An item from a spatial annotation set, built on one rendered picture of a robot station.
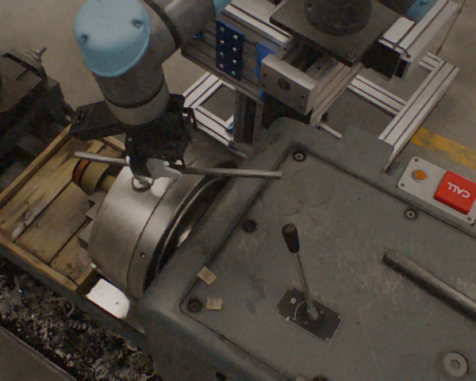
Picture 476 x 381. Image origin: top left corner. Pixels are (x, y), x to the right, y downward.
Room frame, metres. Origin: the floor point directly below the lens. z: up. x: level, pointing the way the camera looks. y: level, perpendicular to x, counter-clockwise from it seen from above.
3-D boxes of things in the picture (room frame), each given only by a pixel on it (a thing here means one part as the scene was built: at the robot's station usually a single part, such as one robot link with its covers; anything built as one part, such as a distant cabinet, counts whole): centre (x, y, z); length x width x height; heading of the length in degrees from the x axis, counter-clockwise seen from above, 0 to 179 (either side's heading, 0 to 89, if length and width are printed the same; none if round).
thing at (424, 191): (0.51, -0.34, 1.23); 0.13 x 0.08 x 0.05; 62
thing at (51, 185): (0.64, 0.37, 0.89); 0.36 x 0.30 x 0.04; 152
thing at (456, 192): (0.50, -0.36, 1.26); 0.06 x 0.06 x 0.02; 62
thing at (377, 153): (0.58, -0.21, 1.24); 0.09 x 0.08 x 0.03; 62
